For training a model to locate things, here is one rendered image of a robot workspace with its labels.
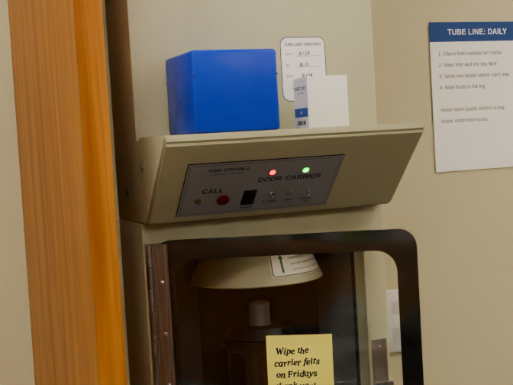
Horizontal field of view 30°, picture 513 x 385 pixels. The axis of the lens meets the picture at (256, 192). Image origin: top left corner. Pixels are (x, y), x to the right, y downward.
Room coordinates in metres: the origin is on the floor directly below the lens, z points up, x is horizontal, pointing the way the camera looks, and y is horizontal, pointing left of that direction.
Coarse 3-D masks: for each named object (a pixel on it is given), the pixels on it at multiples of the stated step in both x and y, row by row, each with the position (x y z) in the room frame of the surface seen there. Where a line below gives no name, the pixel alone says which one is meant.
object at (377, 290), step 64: (192, 256) 1.10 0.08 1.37; (256, 256) 1.10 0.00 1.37; (320, 256) 1.09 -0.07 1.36; (384, 256) 1.08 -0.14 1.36; (192, 320) 1.10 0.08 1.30; (256, 320) 1.10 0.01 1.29; (320, 320) 1.09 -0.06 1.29; (384, 320) 1.08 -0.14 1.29; (192, 384) 1.10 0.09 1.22; (256, 384) 1.10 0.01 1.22
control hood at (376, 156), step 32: (320, 128) 1.08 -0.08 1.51; (352, 128) 1.09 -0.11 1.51; (384, 128) 1.11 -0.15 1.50; (416, 128) 1.12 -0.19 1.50; (160, 160) 1.03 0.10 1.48; (192, 160) 1.04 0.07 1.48; (224, 160) 1.06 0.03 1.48; (352, 160) 1.13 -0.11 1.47; (384, 160) 1.14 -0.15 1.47; (160, 192) 1.06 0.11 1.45; (352, 192) 1.17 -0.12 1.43; (384, 192) 1.19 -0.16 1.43
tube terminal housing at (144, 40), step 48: (144, 0) 1.12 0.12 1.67; (192, 0) 1.15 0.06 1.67; (240, 0) 1.17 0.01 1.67; (288, 0) 1.19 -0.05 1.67; (336, 0) 1.22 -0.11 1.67; (144, 48) 1.12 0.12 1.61; (192, 48) 1.14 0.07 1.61; (240, 48) 1.17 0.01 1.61; (336, 48) 1.21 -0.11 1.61; (144, 96) 1.12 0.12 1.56; (144, 240) 1.12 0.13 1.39; (144, 288) 1.12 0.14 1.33; (144, 336) 1.13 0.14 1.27; (144, 384) 1.15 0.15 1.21
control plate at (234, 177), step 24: (192, 168) 1.05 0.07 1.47; (216, 168) 1.06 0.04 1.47; (240, 168) 1.07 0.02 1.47; (264, 168) 1.08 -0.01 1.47; (288, 168) 1.10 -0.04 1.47; (312, 168) 1.11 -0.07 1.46; (336, 168) 1.12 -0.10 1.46; (192, 192) 1.08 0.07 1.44; (216, 192) 1.09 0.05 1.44; (240, 192) 1.10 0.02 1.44; (264, 192) 1.12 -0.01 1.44; (312, 192) 1.14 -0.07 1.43
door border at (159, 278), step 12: (156, 252) 1.11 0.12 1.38; (156, 264) 1.11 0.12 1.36; (156, 276) 1.11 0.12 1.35; (168, 276) 1.10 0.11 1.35; (156, 288) 1.11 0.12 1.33; (168, 288) 1.10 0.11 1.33; (156, 300) 1.11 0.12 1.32; (168, 300) 1.10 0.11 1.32; (156, 312) 1.11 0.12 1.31; (168, 312) 1.10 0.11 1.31; (156, 324) 1.11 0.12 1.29; (168, 324) 1.11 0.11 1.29; (168, 336) 1.11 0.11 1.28; (168, 348) 1.11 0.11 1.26; (156, 360) 1.10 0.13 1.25; (168, 360) 1.11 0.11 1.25; (156, 372) 1.10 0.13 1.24; (168, 372) 1.11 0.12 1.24; (168, 384) 1.10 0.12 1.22
